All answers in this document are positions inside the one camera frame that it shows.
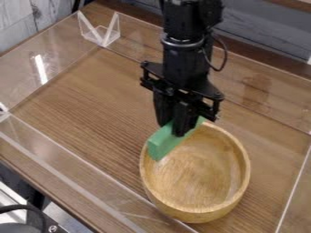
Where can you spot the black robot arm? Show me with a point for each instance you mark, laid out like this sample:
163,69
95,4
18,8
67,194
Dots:
190,20

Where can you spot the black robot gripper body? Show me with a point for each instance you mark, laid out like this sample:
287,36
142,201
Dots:
182,76

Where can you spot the black metal table bracket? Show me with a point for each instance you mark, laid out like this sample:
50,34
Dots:
42,221

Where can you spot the brown wooden bowl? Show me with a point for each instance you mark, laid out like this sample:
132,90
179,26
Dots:
196,183

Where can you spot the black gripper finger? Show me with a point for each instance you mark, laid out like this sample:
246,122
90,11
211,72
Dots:
184,119
164,104

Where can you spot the green rectangular block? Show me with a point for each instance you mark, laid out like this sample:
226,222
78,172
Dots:
162,141

